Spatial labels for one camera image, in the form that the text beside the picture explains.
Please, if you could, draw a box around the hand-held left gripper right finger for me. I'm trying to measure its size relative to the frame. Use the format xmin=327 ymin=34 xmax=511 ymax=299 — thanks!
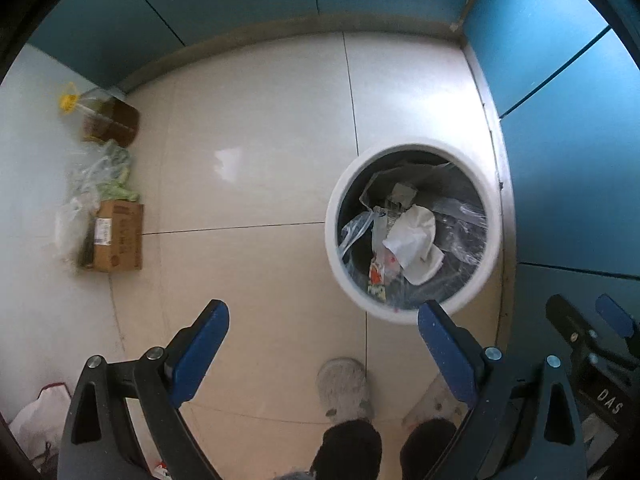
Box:
xmin=417 ymin=300 xmax=589 ymax=480

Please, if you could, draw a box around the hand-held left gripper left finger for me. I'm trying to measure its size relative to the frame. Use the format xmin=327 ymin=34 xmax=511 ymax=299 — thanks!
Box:
xmin=57 ymin=300 xmax=231 ymax=480

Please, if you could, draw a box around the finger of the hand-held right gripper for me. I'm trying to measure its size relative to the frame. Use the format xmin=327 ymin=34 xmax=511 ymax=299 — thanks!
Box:
xmin=595 ymin=294 xmax=640 ymax=363
xmin=545 ymin=294 xmax=601 ymax=358

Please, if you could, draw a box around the white round trash bin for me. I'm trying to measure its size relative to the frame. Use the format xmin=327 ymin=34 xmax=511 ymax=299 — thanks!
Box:
xmin=324 ymin=141 xmax=503 ymax=326

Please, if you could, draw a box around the grey fuzzy slipper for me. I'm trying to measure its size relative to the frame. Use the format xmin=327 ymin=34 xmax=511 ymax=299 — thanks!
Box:
xmin=402 ymin=374 xmax=470 ymax=430
xmin=316 ymin=357 xmax=375 ymax=424

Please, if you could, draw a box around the red yellow snack wrapper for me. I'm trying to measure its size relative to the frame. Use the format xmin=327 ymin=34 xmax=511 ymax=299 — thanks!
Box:
xmin=367 ymin=252 xmax=402 ymax=302

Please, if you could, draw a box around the person's right leg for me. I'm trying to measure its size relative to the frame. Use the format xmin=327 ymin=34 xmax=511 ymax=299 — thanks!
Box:
xmin=399 ymin=418 xmax=459 ymax=480

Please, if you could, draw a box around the person's leg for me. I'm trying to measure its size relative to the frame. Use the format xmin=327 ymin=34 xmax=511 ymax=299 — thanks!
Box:
xmin=309 ymin=419 xmax=384 ymax=480
xmin=399 ymin=418 xmax=459 ymax=480

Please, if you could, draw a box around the crumpled white paper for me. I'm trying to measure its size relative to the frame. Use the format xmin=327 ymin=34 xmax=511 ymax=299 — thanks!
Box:
xmin=382 ymin=204 xmax=446 ymax=285

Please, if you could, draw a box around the clear plastic film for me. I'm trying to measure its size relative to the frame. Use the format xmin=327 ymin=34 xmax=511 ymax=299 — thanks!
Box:
xmin=434 ymin=197 xmax=489 ymax=267

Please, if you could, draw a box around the brown cardboard box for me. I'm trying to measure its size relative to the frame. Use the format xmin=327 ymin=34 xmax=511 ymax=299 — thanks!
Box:
xmin=79 ymin=199 xmax=146 ymax=272

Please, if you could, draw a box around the clear plastic bag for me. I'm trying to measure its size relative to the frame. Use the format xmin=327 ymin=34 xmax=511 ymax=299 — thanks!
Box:
xmin=340 ymin=209 xmax=387 ymax=262

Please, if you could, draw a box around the person's left leg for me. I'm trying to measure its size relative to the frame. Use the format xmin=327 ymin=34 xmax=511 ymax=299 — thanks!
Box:
xmin=309 ymin=419 xmax=384 ymax=480

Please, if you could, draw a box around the grey cardboard scrap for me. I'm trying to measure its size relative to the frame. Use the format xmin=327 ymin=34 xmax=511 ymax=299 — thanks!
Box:
xmin=390 ymin=182 xmax=419 ymax=209

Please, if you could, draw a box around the white plastic bag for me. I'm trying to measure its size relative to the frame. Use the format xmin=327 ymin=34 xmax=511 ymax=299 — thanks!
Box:
xmin=54 ymin=194 xmax=101 ymax=267

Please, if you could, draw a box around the white bag with red trim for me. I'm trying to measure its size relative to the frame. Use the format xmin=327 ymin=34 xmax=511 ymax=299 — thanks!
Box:
xmin=9 ymin=383 xmax=74 ymax=467

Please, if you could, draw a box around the plastic bag of green vegetables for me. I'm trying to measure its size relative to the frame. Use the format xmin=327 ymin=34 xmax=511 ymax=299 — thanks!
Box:
xmin=67 ymin=140 xmax=140 ymax=202

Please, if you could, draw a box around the oil bottle with yellow cap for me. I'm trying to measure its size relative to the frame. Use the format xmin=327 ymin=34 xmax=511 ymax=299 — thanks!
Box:
xmin=58 ymin=82 xmax=141 ymax=149

